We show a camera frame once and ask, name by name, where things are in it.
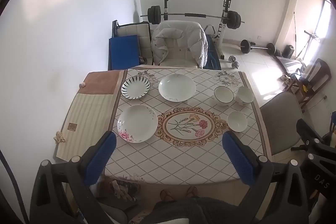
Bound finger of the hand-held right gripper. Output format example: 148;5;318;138
296;118;336;153

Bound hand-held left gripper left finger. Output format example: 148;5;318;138
30;131;117;224

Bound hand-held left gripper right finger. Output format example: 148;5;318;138
222;131;309;224

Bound small plain white bowl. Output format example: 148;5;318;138
227;111;248;132

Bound white plate with pink flowers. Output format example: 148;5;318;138
117;104;159;143

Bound white bowl with blue dots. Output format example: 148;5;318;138
237;86;255;106

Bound black-rimmed white bowl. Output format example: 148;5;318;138
213;86;234;106

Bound black striped plate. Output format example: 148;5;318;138
121;76;151;100

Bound large plain white plate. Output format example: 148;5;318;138
158;73;196;103

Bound grey upholstered chair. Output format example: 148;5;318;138
259;91;309;156

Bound pale crumpled cloth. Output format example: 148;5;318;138
110;179;140;202

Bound large crumpled tissue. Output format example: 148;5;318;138
54;131;67;144

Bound floral checked tablecloth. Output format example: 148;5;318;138
104;68;271;186

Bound dark wooden chair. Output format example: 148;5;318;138
283;58;332;109

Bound person's right foot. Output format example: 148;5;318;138
185;186;199;198

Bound person's foot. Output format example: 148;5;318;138
160;189;175;202
185;186;199;198

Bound person's dark trousers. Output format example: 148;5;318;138
152;196;253;224

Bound grey flat panel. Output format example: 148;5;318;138
274;56;305;75

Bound person's left foot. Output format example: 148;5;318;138
160;189;175;202

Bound metal stand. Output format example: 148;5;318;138
296;30;321;62

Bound short barbell with black weights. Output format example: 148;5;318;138
240;39;276;55

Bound dark blue weight bench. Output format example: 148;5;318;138
204;34;222;70

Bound blue mat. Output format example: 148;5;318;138
108;35;140;71

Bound cream padded chair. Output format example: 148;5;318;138
157;37;198;68

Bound white down jacket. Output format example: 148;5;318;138
152;21;209;69

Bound cream folding chair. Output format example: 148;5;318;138
112;20;154;66

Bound long barbell with black weights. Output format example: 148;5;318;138
140;5;246;30

